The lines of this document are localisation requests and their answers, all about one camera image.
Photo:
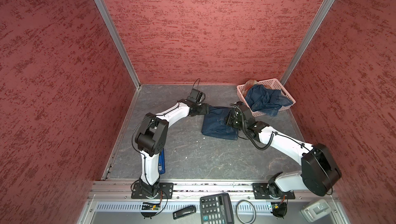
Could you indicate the circuit board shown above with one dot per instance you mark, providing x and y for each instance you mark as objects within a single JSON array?
[
  {"x": 147, "y": 206},
  {"x": 279, "y": 210}
]

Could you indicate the aluminium front rail frame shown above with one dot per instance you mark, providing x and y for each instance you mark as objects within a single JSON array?
[{"x": 110, "y": 202}]

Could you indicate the grey white box device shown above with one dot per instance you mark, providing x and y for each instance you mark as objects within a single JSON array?
[{"x": 316, "y": 210}]

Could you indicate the denim skirt in basket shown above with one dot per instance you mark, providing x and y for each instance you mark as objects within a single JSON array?
[{"x": 267, "y": 101}]

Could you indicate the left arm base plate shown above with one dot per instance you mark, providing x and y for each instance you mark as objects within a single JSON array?
[{"x": 158, "y": 191}]

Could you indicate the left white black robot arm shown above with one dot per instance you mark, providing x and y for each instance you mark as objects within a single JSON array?
[{"x": 151, "y": 139}]

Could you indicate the red cloth in basket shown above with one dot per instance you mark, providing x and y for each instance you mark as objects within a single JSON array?
[{"x": 249, "y": 84}]

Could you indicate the left circuit board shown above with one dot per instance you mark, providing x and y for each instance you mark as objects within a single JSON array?
[{"x": 147, "y": 206}]

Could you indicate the black calculator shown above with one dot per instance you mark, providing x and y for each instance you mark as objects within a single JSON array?
[{"x": 216, "y": 209}]

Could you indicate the aluminium corner post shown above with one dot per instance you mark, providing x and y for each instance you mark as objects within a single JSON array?
[
  {"x": 117, "y": 41},
  {"x": 314, "y": 26}
]

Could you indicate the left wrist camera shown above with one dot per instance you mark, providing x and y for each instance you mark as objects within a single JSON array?
[{"x": 196, "y": 96}]

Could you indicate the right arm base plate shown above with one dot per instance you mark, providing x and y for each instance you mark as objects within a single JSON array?
[{"x": 268, "y": 191}]

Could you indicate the left aluminium corner post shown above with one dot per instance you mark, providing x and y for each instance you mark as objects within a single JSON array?
[{"x": 117, "y": 41}]

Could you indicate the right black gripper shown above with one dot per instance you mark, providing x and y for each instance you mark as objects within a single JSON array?
[{"x": 230, "y": 117}]

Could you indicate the right circuit board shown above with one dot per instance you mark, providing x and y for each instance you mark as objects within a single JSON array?
[{"x": 279, "y": 210}]

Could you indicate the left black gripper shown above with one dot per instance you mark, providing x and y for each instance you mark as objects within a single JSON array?
[{"x": 205, "y": 109}]

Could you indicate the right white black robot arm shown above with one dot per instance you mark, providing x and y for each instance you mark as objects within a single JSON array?
[{"x": 319, "y": 172}]

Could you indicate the right aluminium corner post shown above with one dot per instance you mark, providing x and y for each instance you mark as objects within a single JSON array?
[{"x": 314, "y": 26}]

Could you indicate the dark denim button skirt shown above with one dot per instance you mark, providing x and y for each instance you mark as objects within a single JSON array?
[{"x": 214, "y": 124}]

